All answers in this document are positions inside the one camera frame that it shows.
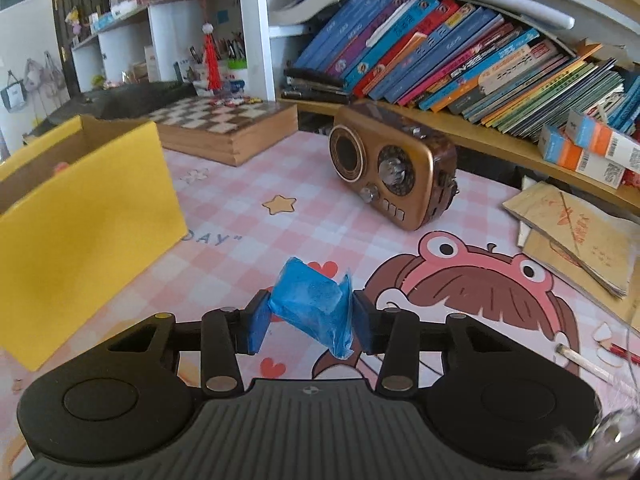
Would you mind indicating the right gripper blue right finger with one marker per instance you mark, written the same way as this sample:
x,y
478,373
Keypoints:
x,y
395,334

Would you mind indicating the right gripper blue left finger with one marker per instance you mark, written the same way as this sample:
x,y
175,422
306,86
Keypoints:
x,y
227,332

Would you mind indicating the blue plastic packet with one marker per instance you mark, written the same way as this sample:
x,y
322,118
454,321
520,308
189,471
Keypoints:
x,y
318,306

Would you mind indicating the pink checkered tablecloth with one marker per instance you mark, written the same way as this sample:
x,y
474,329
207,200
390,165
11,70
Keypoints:
x,y
234,247

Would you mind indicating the brown retro radio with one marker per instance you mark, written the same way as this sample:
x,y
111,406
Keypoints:
x,y
404,170

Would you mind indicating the yellow cardboard box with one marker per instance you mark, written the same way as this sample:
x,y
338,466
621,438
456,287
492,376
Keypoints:
x,y
72,241

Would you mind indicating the wooden chess board box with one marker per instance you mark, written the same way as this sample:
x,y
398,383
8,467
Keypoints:
x,y
227,131

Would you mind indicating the brown paper envelopes stack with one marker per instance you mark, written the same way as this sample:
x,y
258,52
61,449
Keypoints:
x,y
596,253

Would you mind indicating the black electronic keyboard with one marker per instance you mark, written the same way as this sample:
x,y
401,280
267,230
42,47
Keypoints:
x,y
123,102

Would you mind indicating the red tassel ornament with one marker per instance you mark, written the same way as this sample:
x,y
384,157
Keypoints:
x,y
211,59

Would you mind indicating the black stapler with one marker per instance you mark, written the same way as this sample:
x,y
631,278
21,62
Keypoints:
x,y
304,84

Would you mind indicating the white green lid jar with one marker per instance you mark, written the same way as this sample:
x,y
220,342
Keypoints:
x,y
237,75

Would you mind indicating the orange white medicine box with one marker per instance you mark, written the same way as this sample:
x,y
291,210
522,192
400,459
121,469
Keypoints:
x,y
602,140

